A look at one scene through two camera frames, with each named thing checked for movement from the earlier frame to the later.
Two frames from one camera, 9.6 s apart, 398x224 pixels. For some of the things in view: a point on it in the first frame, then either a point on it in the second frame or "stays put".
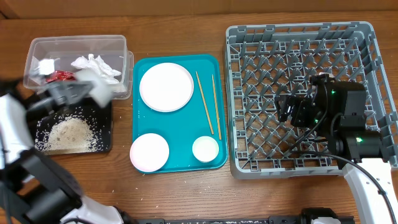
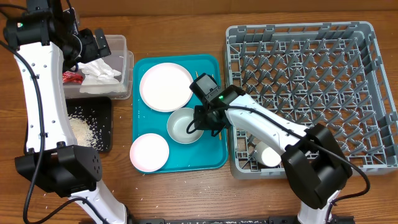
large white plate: [166, 87] stays put
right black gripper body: [305, 115] to [207, 121]
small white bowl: [205, 149] to [177, 124]
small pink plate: [149, 152] stays put
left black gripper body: [53, 98] to [84, 48]
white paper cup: [101, 91] to [267, 155]
